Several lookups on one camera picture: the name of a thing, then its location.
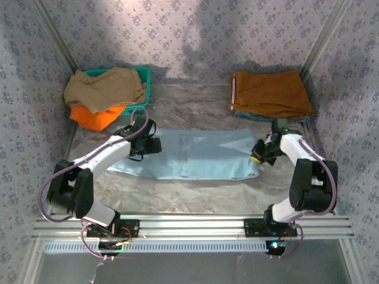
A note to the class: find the light blue trousers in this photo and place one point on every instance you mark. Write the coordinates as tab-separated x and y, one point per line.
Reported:
201	156

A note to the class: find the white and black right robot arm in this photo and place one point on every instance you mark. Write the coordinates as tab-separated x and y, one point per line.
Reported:
291	145

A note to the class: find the folded brown trousers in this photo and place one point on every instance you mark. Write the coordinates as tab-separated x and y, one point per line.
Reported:
272	91

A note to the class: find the bright orange trousers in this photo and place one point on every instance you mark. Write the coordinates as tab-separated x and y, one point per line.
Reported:
89	119

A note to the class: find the khaki trousers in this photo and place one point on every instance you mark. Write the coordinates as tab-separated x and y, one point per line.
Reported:
100	88

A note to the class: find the folded blue jeans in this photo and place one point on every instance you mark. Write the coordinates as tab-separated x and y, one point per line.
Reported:
251	116

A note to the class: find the teal plastic basket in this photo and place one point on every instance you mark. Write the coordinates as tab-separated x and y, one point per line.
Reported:
146	74

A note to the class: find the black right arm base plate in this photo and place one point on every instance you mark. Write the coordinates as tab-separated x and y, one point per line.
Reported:
254	227

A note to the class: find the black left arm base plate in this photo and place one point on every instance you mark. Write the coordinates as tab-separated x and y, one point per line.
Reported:
130	227

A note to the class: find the aluminium mounting rail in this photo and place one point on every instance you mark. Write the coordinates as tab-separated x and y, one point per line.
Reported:
192	226

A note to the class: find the aluminium frame post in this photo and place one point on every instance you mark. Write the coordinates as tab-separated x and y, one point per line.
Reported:
55	35
324	35

